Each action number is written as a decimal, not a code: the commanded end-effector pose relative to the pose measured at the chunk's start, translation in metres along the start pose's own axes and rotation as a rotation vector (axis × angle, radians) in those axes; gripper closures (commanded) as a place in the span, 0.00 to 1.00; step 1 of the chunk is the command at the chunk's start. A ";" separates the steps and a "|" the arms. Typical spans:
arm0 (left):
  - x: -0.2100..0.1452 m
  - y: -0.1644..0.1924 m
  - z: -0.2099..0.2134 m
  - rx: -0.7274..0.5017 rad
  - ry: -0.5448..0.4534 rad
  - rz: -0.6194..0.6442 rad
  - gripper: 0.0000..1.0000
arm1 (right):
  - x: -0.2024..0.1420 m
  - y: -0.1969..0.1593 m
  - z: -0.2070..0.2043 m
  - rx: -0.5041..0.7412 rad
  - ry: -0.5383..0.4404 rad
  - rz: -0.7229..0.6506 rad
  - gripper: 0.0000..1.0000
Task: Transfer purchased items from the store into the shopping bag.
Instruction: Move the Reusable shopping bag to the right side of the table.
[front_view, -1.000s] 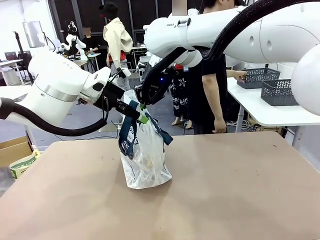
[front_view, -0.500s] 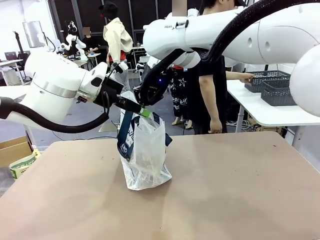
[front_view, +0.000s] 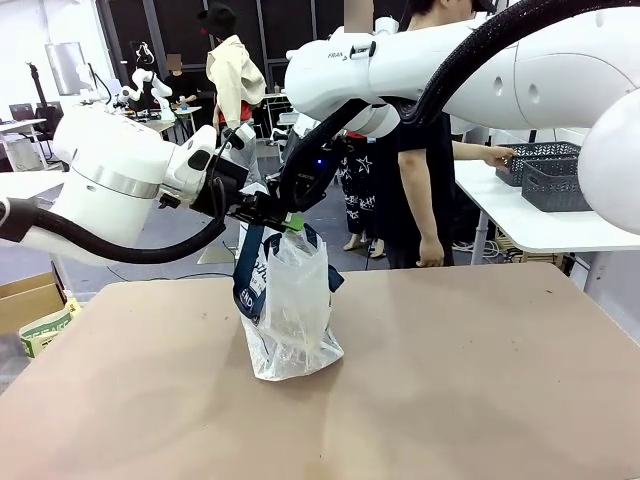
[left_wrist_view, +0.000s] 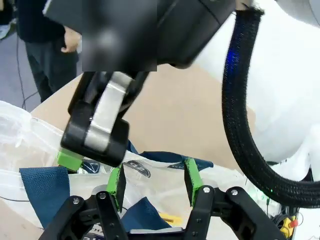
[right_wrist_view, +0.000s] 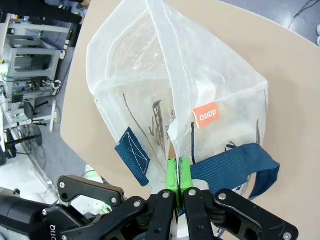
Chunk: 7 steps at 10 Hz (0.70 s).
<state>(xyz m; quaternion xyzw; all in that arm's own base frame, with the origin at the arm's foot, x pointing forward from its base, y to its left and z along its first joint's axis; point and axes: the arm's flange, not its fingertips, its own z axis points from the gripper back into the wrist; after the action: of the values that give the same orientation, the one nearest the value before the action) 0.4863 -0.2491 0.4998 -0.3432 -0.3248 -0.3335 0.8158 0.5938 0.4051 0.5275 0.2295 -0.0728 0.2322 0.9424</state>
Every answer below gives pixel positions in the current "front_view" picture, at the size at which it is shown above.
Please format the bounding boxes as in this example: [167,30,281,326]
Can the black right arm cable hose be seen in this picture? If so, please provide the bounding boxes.
[277,0,551,201]

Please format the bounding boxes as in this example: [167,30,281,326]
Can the person's right hand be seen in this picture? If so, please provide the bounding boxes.
[417,238,446,269]

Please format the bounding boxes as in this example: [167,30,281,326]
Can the metal floor plate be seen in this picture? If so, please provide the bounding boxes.
[197,244,241,265]

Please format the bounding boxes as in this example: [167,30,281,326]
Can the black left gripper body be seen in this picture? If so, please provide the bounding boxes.
[189,152,281,229]

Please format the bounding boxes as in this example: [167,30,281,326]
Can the grey wall panel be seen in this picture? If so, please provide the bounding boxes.
[44,42,87,96]

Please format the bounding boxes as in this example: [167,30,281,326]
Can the white background desk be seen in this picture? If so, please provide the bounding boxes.
[0,118,49,171]

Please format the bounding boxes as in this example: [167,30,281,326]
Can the white side table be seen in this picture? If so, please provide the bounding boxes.
[453,158,640,296]

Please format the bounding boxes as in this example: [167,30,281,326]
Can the person in black T-shirt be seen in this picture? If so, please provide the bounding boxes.
[372,0,474,269]

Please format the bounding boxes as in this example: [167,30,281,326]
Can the black tripod stand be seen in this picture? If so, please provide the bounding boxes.
[24,62,66,169]

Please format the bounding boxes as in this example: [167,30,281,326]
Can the seated person in black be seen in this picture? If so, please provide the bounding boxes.
[162,52,201,109]

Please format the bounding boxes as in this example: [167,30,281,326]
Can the translucent shopping bag navy handles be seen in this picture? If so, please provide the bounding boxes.
[232,182,346,383]

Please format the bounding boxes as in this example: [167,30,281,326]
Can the grey plastic lattice basket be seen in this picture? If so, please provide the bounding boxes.
[495,141,582,188]
[520,157,596,213]

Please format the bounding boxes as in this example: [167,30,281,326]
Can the person's right forearm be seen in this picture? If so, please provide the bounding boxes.
[398,147,444,244]

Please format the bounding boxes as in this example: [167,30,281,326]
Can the green printed paper bag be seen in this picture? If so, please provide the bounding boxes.
[18,298,82,359]

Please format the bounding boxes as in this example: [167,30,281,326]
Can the person's left forearm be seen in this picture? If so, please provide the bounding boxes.
[452,143,494,164]

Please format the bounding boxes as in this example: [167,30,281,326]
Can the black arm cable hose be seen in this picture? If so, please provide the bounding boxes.
[277,0,551,201]
[0,197,226,266]

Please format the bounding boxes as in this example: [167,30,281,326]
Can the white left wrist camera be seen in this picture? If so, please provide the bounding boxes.
[219,122,257,151]

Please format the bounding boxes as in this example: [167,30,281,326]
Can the wooden top desk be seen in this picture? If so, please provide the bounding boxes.
[144,104,201,146]

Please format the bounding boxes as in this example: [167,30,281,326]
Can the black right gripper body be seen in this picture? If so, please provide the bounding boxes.
[277,137,349,214]

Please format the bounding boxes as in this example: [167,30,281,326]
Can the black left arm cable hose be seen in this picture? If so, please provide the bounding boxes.
[0,197,226,266]

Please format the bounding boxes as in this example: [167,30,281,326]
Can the person's left hand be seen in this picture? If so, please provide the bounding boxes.
[483,145,517,170]

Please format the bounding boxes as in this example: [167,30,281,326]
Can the cardboard box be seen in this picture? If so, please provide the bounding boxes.
[0,272,66,337]

